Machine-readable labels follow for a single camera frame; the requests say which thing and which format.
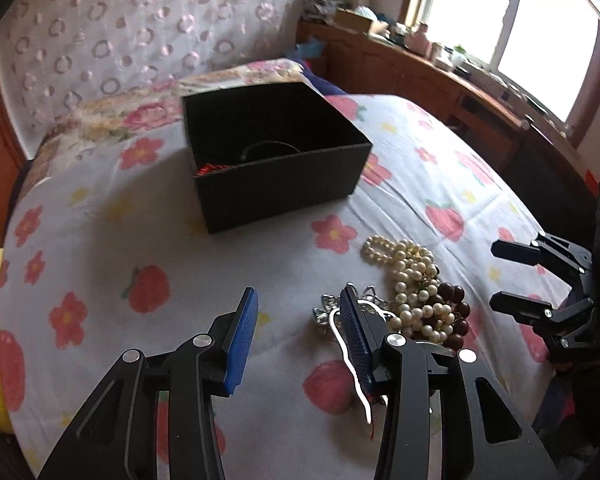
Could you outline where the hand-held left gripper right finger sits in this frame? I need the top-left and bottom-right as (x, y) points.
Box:
(339, 284), (563, 480)

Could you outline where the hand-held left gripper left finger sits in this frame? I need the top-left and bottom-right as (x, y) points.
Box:
(37, 287), (258, 480)

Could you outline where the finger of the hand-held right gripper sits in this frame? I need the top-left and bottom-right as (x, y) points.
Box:
(490, 231), (596, 282)
(489, 291), (596, 352)

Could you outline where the silver rhinestone brooch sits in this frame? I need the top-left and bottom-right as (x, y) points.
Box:
(310, 292), (344, 337)

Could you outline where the white cord necklace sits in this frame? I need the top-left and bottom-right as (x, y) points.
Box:
(327, 299), (397, 424)

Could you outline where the brown bead bracelet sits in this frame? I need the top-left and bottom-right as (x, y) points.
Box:
(422, 282), (472, 339)

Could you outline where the white pearl necklace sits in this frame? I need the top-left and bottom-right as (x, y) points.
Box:
(362, 234), (464, 349)

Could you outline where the black storage box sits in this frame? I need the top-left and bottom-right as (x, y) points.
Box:
(181, 82), (373, 234)

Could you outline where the red beaded jewelry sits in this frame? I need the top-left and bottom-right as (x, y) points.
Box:
(195, 161), (234, 176)

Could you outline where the floral bed sheet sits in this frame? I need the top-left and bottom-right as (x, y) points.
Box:
(0, 92), (581, 480)

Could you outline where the black bangle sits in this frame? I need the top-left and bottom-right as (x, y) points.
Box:
(241, 140), (301, 161)

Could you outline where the wooden cabinet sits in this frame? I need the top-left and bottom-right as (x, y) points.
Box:
(296, 19), (600, 241)

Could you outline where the window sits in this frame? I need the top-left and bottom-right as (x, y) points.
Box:
(405, 0), (600, 137)

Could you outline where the floral pillow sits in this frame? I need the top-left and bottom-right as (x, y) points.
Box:
(32, 58), (326, 161)

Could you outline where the cardboard box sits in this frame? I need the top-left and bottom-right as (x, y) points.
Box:
(334, 7), (377, 36)

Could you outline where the blue cloth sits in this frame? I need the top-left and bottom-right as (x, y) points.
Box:
(285, 41), (327, 62)

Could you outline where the circle patterned headboard cover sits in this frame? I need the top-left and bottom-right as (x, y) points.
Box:
(0, 0), (341, 161)

